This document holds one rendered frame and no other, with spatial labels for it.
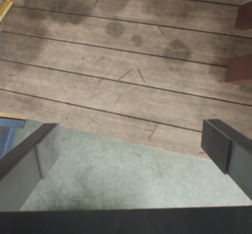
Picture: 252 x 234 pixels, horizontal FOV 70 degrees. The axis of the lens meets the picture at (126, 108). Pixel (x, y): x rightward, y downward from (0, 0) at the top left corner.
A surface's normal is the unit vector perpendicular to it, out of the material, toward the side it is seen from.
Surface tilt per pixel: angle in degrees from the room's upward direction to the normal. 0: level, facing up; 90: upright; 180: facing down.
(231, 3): 0
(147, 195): 0
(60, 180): 0
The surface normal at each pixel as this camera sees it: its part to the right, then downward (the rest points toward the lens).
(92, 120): -0.11, -0.14
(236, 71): -0.84, -0.26
